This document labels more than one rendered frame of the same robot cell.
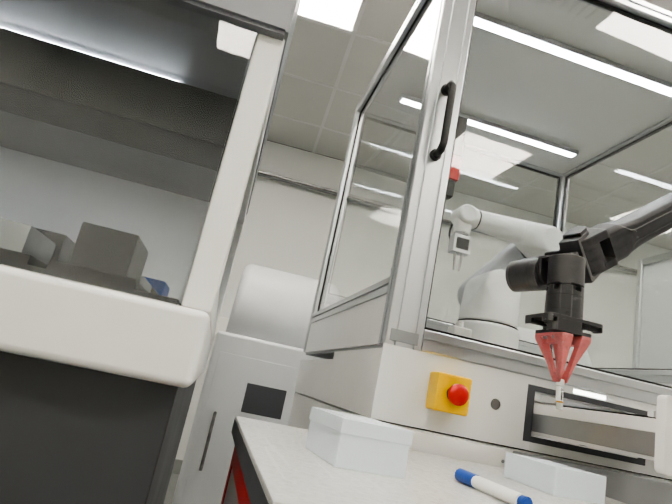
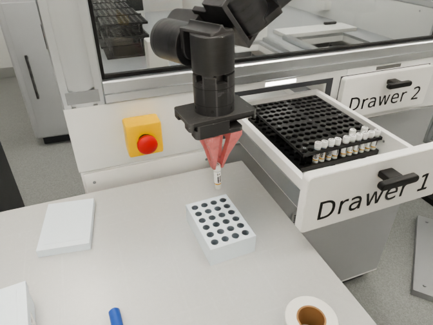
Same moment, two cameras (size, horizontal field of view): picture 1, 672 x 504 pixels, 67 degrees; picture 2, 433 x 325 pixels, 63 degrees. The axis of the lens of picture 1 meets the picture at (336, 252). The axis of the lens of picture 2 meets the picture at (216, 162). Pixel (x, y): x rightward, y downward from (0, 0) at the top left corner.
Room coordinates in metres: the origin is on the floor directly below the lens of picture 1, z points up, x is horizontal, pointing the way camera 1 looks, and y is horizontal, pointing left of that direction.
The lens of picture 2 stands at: (0.35, -0.30, 1.23)
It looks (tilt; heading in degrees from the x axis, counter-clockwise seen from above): 33 degrees down; 349
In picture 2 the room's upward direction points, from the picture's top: straight up
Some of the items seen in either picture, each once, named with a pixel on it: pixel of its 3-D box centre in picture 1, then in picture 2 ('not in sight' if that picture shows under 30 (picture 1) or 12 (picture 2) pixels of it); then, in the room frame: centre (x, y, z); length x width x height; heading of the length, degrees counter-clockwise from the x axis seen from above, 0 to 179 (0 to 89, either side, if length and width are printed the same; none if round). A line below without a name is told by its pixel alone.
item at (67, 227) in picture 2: not in sight; (68, 225); (0.89, -0.12, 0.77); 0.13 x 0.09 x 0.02; 2
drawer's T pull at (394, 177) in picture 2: not in sight; (392, 177); (0.75, -0.66, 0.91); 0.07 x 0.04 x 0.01; 101
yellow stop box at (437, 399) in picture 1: (449, 393); (143, 135); (1.01, -0.27, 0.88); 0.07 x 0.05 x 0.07; 101
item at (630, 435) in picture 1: (631, 438); (305, 133); (0.98, -0.61, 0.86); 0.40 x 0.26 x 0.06; 11
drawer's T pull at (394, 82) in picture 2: not in sight; (395, 82); (1.12, -0.91, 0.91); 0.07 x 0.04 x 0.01; 101
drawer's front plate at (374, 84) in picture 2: not in sight; (384, 91); (1.15, -0.90, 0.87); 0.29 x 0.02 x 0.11; 101
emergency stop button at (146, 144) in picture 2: (456, 394); (146, 143); (0.98, -0.28, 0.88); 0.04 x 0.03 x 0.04; 101
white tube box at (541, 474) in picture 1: (551, 476); (218, 227); (0.82, -0.39, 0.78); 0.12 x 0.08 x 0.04; 12
